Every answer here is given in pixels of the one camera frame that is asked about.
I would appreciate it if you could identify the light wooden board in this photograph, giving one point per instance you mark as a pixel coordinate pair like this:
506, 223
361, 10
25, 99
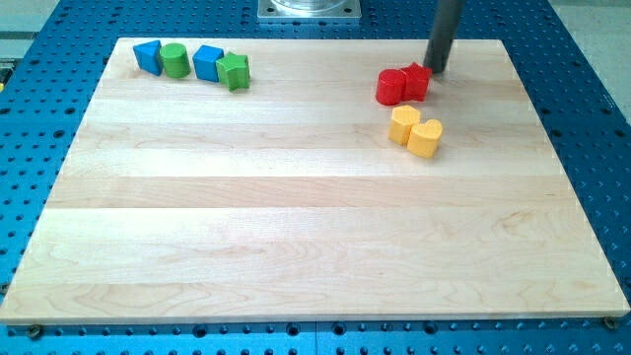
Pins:
182, 201

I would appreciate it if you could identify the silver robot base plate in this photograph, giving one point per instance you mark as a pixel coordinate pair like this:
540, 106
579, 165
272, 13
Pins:
308, 9

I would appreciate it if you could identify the brass screw left corner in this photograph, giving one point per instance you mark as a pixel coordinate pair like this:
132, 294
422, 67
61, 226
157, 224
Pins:
34, 331

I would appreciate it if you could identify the green star block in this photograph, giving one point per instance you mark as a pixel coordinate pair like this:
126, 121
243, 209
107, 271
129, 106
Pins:
233, 71

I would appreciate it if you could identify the brass screw corner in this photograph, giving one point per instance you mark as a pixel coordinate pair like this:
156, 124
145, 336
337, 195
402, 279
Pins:
34, 331
610, 323

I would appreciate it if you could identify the brass screw right corner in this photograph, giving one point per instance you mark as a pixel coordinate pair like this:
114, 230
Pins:
610, 323

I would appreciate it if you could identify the blue triangular block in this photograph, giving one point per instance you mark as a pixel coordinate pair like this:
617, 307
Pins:
148, 57

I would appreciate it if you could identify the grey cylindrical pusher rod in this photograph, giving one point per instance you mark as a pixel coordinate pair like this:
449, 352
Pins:
446, 22

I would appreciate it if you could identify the yellow heart block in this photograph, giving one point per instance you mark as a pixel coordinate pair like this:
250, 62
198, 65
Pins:
424, 138

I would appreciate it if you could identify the green cylinder block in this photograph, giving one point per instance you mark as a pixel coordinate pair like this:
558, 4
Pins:
175, 60

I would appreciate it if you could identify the yellow hexagon block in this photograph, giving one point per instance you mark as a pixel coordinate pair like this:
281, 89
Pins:
402, 119

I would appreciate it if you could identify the red cylinder block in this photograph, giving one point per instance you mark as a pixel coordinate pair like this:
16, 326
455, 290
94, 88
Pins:
390, 87

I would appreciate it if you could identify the blue cube block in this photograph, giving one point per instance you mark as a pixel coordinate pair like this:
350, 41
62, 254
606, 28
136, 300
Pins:
204, 61

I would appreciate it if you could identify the red star block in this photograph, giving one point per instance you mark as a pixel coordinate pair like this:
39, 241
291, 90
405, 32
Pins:
417, 80

